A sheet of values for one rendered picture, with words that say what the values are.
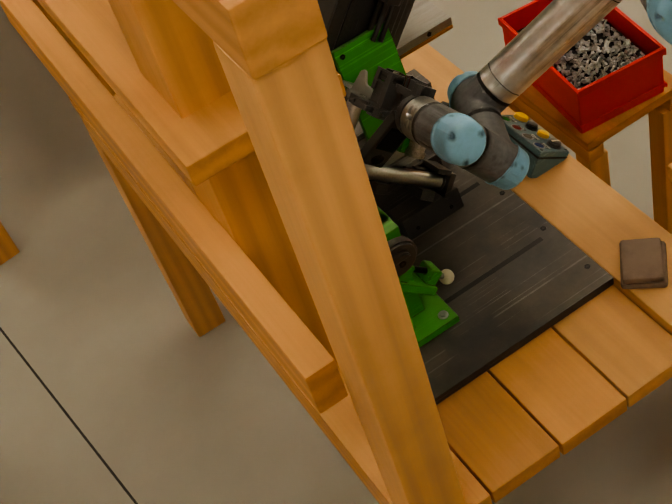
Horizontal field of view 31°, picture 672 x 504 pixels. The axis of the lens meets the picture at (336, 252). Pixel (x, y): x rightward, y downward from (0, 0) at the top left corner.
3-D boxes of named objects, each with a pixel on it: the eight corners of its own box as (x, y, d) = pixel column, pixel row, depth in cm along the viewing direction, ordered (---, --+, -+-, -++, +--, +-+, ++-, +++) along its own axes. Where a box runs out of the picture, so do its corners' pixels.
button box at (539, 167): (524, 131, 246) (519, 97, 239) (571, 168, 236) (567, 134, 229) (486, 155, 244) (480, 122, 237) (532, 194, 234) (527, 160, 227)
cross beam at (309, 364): (30, 10, 258) (12, -24, 251) (349, 395, 173) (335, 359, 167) (9, 22, 257) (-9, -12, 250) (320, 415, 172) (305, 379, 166)
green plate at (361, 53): (402, 107, 231) (365, 11, 220) (423, 119, 224) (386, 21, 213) (352, 137, 229) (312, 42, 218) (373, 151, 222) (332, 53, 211)
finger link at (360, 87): (357, 64, 213) (387, 78, 206) (346, 96, 214) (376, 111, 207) (344, 60, 211) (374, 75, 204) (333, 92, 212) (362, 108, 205)
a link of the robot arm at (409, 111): (441, 151, 196) (401, 140, 192) (427, 143, 200) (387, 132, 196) (458, 108, 194) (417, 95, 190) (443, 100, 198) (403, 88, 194)
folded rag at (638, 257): (619, 247, 216) (618, 236, 214) (666, 244, 214) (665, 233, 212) (621, 290, 210) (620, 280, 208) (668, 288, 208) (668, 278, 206)
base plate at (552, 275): (304, 17, 285) (301, 10, 284) (614, 284, 214) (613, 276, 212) (151, 106, 276) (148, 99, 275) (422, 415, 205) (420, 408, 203)
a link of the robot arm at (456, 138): (475, 178, 187) (436, 157, 183) (439, 157, 196) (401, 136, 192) (501, 133, 186) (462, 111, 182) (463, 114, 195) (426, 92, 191)
